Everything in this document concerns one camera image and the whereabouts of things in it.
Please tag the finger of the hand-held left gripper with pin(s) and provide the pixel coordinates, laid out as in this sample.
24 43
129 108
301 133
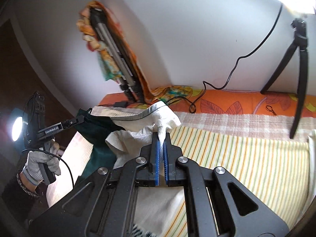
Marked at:
72 123

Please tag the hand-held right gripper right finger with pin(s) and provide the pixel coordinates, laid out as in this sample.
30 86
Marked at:
166 164

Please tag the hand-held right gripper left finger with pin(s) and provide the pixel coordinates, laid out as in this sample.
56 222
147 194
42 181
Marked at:
156 160

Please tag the green white tree print t-shirt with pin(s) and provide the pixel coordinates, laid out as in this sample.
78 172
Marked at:
128 138

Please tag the person's left forearm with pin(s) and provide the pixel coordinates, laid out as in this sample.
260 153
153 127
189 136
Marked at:
14 192

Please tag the person's left hand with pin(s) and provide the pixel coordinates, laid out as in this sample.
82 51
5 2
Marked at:
33 164

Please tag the folded silver tripod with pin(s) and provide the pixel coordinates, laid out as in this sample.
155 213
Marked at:
116 54

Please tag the orange leaf print sheet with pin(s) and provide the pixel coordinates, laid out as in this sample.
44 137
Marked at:
234 102

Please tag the small black hairpin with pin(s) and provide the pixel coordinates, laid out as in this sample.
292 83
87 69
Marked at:
269 109

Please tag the folded white cloth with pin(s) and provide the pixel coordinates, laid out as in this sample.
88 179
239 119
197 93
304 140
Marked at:
313 138

